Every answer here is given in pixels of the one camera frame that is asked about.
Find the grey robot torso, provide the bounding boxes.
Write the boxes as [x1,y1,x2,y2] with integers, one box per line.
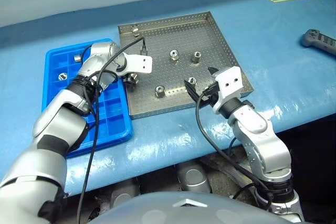
[86,191,296,224]

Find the grey handheld controller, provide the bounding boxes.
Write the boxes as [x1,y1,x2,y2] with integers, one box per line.
[300,28,336,57]

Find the blue plastic compartment tray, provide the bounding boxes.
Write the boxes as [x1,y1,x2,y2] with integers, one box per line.
[41,38,134,158]

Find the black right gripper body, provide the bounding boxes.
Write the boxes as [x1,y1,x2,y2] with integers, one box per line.
[202,82,221,108]

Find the grey round cylinder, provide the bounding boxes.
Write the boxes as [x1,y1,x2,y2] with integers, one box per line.
[177,163,212,194]
[109,186,139,210]

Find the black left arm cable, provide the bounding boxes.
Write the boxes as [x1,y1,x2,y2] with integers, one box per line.
[76,37,149,224]

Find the blue plastic table cover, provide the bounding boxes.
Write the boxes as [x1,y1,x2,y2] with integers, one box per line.
[0,0,336,196]

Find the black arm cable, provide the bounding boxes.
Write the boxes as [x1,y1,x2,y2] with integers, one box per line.
[76,37,149,224]
[195,87,274,210]

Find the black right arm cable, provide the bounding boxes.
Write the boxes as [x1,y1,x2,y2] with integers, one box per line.
[195,87,274,210]

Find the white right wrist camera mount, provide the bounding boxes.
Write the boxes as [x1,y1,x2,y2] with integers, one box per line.
[214,66,242,105]

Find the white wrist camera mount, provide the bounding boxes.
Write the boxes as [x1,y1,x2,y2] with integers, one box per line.
[125,54,153,75]
[214,66,242,105]

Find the perforated steel tray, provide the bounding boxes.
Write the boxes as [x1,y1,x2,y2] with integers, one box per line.
[117,11,255,121]

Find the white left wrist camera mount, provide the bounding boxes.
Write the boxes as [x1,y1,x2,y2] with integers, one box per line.
[125,54,153,75]

